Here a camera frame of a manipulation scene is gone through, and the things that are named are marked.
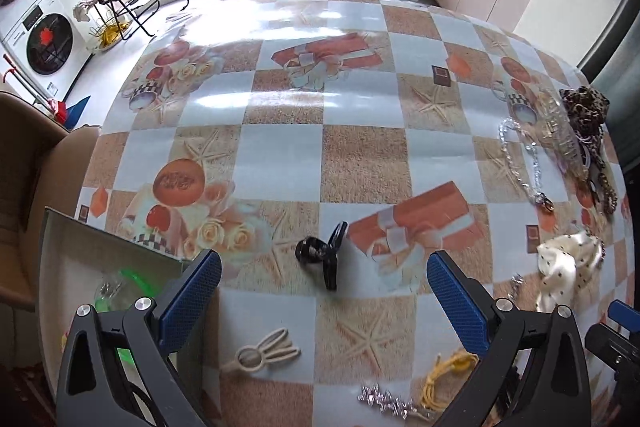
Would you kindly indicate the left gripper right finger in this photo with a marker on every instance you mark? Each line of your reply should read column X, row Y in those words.
column 531, row 363

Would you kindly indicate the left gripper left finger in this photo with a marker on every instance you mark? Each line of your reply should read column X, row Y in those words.
column 116, row 369

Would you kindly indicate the green plastic bangle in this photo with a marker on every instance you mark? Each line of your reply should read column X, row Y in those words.
column 133, row 287

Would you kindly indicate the white polka dot scrunchie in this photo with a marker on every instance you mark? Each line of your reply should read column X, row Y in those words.
column 566, row 264

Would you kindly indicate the silver star hair clip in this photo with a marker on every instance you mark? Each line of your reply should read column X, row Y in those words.
column 387, row 403

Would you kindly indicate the black small claw clip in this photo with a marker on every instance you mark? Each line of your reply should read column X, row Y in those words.
column 314, row 251

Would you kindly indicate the small silver pearl charm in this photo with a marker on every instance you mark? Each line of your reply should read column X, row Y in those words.
column 106, row 293

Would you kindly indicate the dark green tray box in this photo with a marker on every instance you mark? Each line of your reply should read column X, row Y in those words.
column 74, row 261

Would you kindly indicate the small silver rhinestone clip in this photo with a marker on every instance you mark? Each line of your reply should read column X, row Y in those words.
column 516, row 283

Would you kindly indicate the beige rabbit hair clip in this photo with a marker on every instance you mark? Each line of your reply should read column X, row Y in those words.
column 275, row 348

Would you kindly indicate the brown leather chair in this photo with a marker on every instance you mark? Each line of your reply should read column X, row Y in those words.
column 42, row 166

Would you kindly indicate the clear plastic hair claw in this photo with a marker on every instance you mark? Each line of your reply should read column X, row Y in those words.
column 559, row 134

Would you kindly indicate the checkered patterned tablecloth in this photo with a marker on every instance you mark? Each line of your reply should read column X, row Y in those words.
column 252, row 124

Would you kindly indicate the lower white washing machine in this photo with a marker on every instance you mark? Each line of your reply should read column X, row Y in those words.
column 46, row 44

